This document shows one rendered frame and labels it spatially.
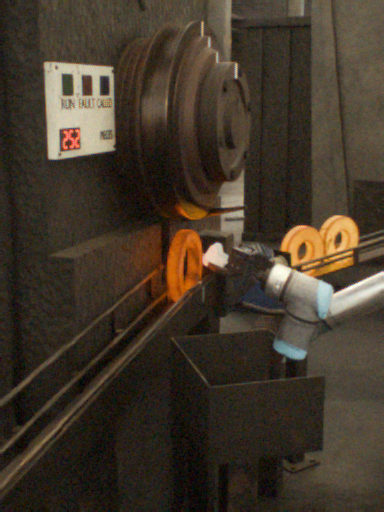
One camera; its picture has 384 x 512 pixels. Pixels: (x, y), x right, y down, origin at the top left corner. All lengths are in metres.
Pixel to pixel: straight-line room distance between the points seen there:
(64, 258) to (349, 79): 3.23
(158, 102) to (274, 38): 4.43
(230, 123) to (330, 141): 2.83
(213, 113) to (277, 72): 4.35
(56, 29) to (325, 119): 3.19
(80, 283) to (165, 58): 0.53
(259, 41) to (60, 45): 4.57
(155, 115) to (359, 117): 2.94
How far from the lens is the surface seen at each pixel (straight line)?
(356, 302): 2.03
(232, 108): 1.76
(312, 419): 1.30
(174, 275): 1.81
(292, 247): 2.27
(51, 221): 1.49
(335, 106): 4.50
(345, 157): 4.52
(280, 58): 6.01
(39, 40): 1.46
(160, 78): 1.65
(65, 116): 1.49
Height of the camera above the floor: 1.18
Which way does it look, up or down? 12 degrees down
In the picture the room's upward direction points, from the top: straight up
